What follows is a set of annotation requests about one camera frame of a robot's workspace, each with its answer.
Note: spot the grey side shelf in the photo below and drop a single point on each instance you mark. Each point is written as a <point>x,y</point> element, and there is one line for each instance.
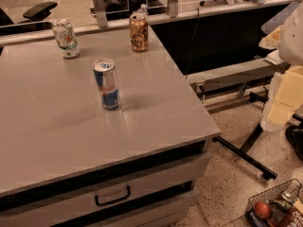
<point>234,74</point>

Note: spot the black wire basket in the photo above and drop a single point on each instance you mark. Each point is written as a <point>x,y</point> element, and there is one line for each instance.
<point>285,205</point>

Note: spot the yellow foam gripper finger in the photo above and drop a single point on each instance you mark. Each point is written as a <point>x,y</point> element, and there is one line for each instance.
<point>271,41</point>
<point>285,97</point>

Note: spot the red bull can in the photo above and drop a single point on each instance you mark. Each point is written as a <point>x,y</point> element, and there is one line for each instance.
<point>105,75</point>

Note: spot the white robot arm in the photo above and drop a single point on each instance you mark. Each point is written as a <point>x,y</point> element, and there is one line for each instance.
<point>291,38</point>

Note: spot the grey drawer with black handle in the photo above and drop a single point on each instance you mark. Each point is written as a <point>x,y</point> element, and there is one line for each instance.
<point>152,197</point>

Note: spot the grey metal partition post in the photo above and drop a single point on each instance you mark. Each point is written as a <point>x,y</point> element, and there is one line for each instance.
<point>100,12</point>
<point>172,8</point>

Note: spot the orange brown soda can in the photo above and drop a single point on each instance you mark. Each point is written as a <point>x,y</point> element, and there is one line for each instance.
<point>139,32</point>

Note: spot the black metal floor frame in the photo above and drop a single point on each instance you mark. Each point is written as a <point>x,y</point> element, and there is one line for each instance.
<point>267,173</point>

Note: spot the white green 7up can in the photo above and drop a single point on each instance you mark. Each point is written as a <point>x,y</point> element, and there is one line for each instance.
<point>66,38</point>

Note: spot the white wipes packet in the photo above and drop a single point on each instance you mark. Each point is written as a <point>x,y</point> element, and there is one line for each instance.
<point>274,58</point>

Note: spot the red apple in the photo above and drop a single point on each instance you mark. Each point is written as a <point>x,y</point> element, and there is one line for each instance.
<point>262,209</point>

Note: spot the black shoe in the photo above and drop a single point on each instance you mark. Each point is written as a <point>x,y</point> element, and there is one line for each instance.
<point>294,135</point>

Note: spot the clear plastic water bottle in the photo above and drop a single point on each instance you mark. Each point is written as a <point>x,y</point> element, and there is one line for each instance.
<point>143,9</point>

